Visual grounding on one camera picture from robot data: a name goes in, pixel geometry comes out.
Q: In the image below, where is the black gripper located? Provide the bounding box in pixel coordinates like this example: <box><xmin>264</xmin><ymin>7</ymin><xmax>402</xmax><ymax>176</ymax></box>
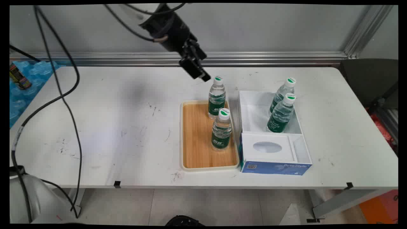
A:
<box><xmin>139</xmin><ymin>4</ymin><xmax>211</xmax><ymax>82</ymax></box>

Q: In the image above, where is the water bottle green label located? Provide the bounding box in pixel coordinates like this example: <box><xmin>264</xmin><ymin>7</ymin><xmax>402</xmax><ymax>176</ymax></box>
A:
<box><xmin>211</xmin><ymin>108</ymin><xmax>232</xmax><ymax>151</ymax></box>
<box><xmin>208</xmin><ymin>76</ymin><xmax>227</xmax><ymax>120</ymax></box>
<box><xmin>269</xmin><ymin>77</ymin><xmax>297</xmax><ymax>117</ymax></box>
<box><xmin>266</xmin><ymin>94</ymin><xmax>297</xmax><ymax>133</ymax></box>

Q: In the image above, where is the wooden tray cream rim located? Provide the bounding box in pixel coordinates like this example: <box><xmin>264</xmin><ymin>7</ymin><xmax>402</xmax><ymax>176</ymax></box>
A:
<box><xmin>180</xmin><ymin>100</ymin><xmax>240</xmax><ymax>172</ymax></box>

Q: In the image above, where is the white box blue side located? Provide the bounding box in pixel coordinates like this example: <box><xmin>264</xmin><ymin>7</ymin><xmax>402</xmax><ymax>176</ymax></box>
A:
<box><xmin>238</xmin><ymin>90</ymin><xmax>313</xmax><ymax>176</ymax></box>

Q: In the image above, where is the black round floor object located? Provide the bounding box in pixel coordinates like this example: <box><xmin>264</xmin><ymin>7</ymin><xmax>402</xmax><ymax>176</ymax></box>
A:
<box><xmin>165</xmin><ymin>215</ymin><xmax>205</xmax><ymax>226</ymax></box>

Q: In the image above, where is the colourful printed can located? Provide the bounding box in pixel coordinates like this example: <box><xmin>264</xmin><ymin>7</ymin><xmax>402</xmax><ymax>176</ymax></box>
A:
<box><xmin>10</xmin><ymin>63</ymin><xmax>32</xmax><ymax>90</ymax></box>

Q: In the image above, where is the blue plastic bottle pack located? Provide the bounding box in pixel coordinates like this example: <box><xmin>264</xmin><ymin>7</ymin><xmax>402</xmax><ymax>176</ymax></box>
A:
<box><xmin>10</xmin><ymin>60</ymin><xmax>66</xmax><ymax>128</ymax></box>

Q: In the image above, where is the grey upright table leg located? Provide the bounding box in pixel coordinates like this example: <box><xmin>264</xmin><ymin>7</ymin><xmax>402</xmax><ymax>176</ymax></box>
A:
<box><xmin>68</xmin><ymin>188</ymin><xmax>86</xmax><ymax>220</ymax></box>

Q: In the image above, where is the red plastic bag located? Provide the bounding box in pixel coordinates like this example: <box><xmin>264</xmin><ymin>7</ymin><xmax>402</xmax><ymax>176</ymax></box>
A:
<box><xmin>366</xmin><ymin>108</ymin><xmax>395</xmax><ymax>148</ymax></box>

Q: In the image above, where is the grey slanted table leg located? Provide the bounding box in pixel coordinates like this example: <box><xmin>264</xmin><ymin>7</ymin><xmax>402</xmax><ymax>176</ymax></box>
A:
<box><xmin>307</xmin><ymin>189</ymin><xmax>387</xmax><ymax>223</ymax></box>

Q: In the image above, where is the orange box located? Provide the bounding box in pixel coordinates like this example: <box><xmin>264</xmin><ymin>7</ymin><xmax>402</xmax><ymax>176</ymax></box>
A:
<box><xmin>359</xmin><ymin>190</ymin><xmax>398</xmax><ymax>224</ymax></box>

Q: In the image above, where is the horizontal aluminium frame rail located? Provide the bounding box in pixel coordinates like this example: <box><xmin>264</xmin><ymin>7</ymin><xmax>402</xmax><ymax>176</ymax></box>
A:
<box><xmin>10</xmin><ymin>51</ymin><xmax>348</xmax><ymax>67</ymax></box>

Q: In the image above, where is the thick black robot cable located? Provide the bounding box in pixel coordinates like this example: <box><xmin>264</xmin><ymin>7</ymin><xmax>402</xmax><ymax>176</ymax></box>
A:
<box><xmin>10</xmin><ymin>6</ymin><xmax>80</xmax><ymax>224</ymax></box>

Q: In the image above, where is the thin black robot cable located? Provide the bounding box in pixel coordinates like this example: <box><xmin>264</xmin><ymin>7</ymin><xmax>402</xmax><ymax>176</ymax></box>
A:
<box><xmin>33</xmin><ymin>6</ymin><xmax>83</xmax><ymax>219</ymax></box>

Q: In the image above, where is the black background cable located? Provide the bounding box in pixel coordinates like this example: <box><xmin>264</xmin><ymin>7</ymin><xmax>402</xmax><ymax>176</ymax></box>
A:
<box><xmin>10</xmin><ymin>45</ymin><xmax>41</xmax><ymax>62</ymax></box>

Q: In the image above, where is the slanted aluminium frame post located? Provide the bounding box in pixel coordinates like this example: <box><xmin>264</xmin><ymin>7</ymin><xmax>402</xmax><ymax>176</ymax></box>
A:
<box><xmin>343</xmin><ymin>5</ymin><xmax>395</xmax><ymax>59</ymax></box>

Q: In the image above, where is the grey metal side rail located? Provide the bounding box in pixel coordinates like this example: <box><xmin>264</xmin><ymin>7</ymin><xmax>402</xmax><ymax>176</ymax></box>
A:
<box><xmin>377</xmin><ymin>107</ymin><xmax>398</xmax><ymax>143</ymax></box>

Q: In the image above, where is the black strap white lettering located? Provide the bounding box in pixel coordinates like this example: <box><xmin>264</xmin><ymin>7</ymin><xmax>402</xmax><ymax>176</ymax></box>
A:
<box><xmin>10</xmin><ymin>165</ymin><xmax>26</xmax><ymax>178</ymax></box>

